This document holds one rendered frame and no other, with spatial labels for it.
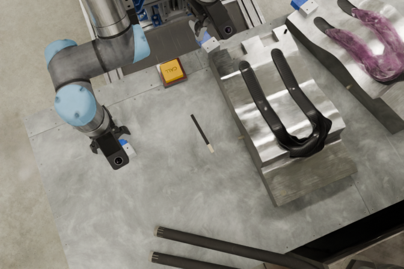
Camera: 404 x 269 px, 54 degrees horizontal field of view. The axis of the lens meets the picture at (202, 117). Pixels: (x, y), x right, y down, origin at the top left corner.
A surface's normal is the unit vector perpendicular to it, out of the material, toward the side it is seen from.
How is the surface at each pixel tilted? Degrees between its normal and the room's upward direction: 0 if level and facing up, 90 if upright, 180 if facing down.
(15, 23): 0
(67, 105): 1
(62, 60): 1
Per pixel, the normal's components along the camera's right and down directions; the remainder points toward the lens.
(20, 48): -0.01, -0.25
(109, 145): 0.22, 0.22
